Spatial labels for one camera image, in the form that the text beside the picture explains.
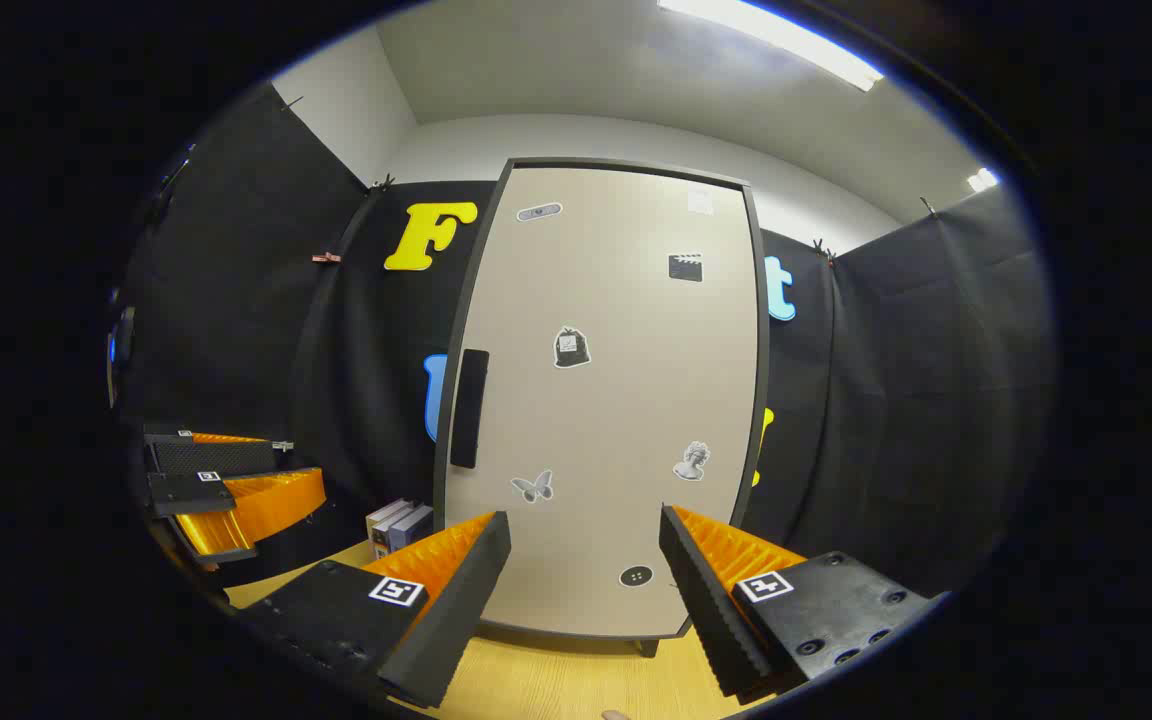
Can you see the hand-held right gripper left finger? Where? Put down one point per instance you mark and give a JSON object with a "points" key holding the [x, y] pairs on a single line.
{"points": [[456, 610]]}

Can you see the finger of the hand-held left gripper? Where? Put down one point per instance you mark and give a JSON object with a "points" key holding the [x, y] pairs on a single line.
{"points": [[216, 458], [191, 493]]}

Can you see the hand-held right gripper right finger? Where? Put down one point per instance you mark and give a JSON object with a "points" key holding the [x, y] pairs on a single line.
{"points": [[706, 610]]}

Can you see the dark grey cabinet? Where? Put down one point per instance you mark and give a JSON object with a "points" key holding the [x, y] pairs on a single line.
{"points": [[647, 647]]}

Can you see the beige cabinet door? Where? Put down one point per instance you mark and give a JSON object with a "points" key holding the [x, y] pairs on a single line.
{"points": [[616, 420]]}

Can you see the blue grey book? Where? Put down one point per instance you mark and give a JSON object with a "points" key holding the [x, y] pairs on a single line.
{"points": [[414, 528]]}

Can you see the dark grey book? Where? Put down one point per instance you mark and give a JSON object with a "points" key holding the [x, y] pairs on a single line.
{"points": [[394, 530]]}

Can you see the black backdrop cloth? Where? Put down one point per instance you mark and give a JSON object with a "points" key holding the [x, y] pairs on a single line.
{"points": [[266, 330]]}

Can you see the small ceiling light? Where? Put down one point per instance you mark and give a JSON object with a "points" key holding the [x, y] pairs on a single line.
{"points": [[982, 180]]}

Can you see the long ceiling light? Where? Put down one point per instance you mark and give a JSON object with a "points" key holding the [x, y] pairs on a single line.
{"points": [[776, 35]]}

